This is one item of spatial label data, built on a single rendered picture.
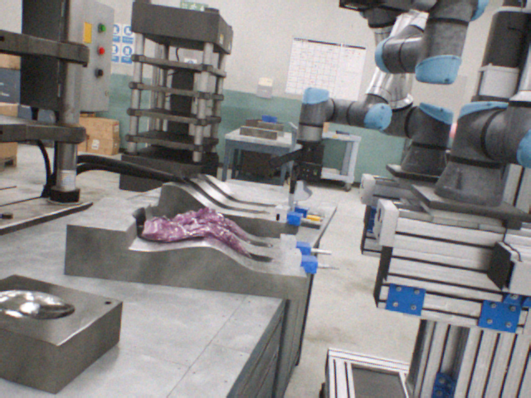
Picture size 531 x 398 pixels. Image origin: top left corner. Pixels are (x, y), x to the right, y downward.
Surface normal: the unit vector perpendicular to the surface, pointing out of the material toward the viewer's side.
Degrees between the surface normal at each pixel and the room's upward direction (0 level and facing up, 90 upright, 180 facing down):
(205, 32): 90
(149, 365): 0
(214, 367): 0
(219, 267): 90
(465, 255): 90
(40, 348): 90
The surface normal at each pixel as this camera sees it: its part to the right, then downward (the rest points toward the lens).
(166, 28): -0.06, 0.19
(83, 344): 0.96, 0.18
